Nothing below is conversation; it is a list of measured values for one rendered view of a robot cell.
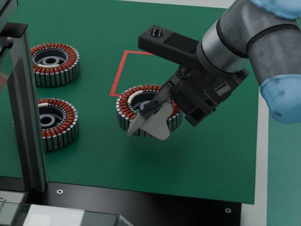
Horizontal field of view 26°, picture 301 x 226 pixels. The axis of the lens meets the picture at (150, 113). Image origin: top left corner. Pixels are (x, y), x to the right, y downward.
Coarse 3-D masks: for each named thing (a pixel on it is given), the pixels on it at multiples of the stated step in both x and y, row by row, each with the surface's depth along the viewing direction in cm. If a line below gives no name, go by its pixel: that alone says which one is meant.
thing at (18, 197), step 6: (0, 192) 80; (6, 192) 80; (12, 192) 80; (18, 192) 80; (24, 192) 80; (0, 198) 79; (6, 198) 79; (12, 198) 79; (18, 198) 79; (24, 198) 79
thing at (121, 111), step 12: (120, 96) 110; (132, 96) 110; (144, 96) 111; (120, 108) 107; (132, 108) 110; (120, 120) 107; (132, 120) 105; (168, 120) 105; (180, 120) 108; (144, 132) 106
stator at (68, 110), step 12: (48, 108) 116; (60, 108) 115; (72, 108) 115; (48, 120) 115; (60, 120) 116; (72, 120) 112; (48, 132) 109; (60, 132) 110; (72, 132) 112; (48, 144) 110; (60, 144) 111
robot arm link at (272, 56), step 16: (272, 32) 82; (288, 32) 82; (256, 48) 83; (272, 48) 82; (288, 48) 81; (256, 64) 83; (272, 64) 81; (288, 64) 80; (272, 80) 81; (288, 80) 79; (272, 96) 81; (288, 96) 79; (272, 112) 81; (288, 112) 80
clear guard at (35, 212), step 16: (0, 208) 58; (16, 208) 58; (32, 208) 58; (48, 208) 58; (64, 208) 58; (0, 224) 57; (16, 224) 57; (32, 224) 57; (48, 224) 57; (64, 224) 57; (80, 224) 57; (96, 224) 57; (112, 224) 57; (128, 224) 58
